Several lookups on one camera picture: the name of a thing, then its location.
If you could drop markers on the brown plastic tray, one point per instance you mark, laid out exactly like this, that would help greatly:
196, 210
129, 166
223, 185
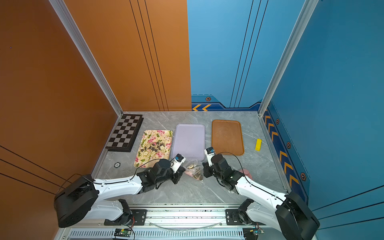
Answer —
227, 137

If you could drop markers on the ziploc bag of mixed cookies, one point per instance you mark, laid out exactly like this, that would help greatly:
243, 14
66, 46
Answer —
194, 169

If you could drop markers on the yellow rectangular block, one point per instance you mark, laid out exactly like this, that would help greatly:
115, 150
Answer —
258, 145

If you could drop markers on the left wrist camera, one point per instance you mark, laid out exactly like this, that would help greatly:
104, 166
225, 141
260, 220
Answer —
176, 162

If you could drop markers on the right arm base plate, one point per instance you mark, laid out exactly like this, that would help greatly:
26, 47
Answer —
235, 218

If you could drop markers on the green circuit board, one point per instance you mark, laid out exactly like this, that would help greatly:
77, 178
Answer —
252, 234
123, 234

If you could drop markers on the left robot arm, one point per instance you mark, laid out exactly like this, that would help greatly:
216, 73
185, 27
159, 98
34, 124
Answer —
88, 198

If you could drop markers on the floral pattern tray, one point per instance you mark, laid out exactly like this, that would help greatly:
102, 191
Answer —
150, 160

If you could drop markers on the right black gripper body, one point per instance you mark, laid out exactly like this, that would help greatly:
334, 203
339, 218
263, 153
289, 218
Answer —
219, 176

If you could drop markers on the right green circuit board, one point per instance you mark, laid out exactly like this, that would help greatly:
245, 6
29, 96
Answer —
252, 234

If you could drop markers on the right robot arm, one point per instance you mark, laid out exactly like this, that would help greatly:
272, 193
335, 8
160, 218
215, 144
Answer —
286, 213

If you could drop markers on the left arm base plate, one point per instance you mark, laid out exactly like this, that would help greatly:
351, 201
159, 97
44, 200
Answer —
133, 218

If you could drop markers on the left green circuit board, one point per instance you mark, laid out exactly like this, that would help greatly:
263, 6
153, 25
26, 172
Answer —
123, 234

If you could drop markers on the ziploc bag of pink cookies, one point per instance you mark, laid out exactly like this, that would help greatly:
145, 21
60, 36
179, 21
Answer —
246, 173

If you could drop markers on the lavender plastic tray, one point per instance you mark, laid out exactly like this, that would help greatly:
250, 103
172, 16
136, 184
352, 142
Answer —
189, 141

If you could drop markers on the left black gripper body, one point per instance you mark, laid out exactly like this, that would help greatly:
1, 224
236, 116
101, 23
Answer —
169, 175

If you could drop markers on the black white chessboard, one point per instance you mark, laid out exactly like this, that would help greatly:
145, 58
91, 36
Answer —
124, 134

